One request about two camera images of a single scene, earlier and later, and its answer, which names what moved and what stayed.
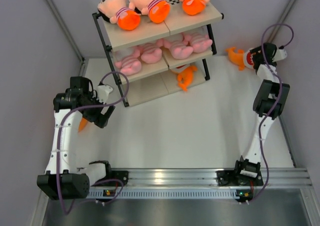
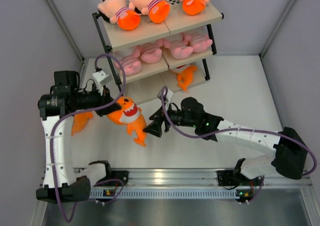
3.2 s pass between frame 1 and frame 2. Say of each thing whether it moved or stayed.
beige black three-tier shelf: stayed
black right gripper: moved
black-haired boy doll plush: stayed
